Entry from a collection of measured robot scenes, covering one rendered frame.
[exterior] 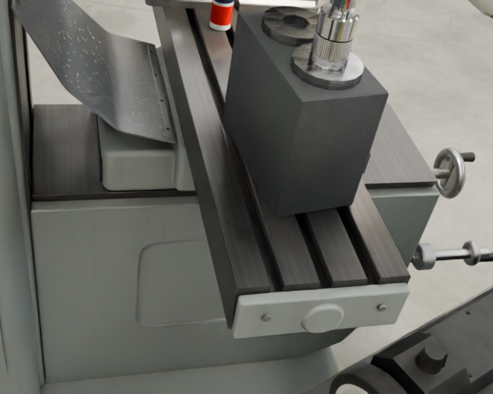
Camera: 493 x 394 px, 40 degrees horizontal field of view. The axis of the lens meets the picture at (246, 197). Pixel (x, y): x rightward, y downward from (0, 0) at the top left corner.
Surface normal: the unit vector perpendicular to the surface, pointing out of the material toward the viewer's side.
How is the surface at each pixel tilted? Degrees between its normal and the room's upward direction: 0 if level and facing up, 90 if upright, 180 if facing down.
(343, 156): 90
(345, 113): 90
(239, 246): 0
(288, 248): 0
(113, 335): 90
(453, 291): 0
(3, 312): 88
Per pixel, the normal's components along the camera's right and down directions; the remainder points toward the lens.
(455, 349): 0.14, -0.74
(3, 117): 0.87, 0.40
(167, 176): 0.21, 0.67
